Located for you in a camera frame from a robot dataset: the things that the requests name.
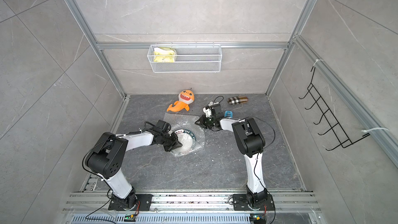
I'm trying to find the blue tape dispenser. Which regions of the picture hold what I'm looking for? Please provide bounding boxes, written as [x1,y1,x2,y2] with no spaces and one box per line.
[224,111,233,118]

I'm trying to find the aluminium mounting rail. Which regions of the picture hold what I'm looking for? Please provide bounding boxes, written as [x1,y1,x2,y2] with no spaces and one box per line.
[62,190,326,224]

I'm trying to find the white dinner plate dark rim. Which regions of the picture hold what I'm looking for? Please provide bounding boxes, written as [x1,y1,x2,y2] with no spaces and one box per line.
[172,129,197,156]

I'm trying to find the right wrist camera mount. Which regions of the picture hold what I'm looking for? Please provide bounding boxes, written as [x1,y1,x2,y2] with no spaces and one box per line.
[203,106,212,117]

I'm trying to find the yellow white cloth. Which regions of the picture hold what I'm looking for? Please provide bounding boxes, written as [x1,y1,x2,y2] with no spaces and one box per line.
[153,47,177,63]

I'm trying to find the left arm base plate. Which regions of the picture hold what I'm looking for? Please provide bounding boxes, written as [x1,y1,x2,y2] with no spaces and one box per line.
[108,194,153,211]

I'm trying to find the clear bubble wrap sheet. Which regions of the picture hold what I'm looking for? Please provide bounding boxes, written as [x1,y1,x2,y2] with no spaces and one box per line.
[163,113,206,157]

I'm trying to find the plaid brown pouch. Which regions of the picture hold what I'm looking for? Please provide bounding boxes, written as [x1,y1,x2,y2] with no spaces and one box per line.
[228,96,248,105]

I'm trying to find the black wire hook rack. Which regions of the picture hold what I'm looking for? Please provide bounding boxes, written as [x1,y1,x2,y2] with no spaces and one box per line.
[299,67,370,151]

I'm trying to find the orange shark plush toy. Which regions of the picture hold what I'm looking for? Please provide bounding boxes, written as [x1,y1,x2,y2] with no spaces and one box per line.
[166,89,195,113]

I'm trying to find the small white figurine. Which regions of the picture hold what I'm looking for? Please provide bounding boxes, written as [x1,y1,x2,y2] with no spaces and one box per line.
[208,101,218,106]

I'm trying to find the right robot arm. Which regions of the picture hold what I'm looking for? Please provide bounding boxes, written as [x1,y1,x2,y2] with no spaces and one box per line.
[195,103,275,210]

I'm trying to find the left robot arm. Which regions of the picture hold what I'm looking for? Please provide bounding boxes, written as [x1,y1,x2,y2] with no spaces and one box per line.
[82,120,182,211]

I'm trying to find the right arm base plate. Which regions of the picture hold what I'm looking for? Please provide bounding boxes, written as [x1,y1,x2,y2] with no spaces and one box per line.
[229,194,275,211]

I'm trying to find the white wire wall basket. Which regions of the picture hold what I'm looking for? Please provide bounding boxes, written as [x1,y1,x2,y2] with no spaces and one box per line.
[147,44,222,73]

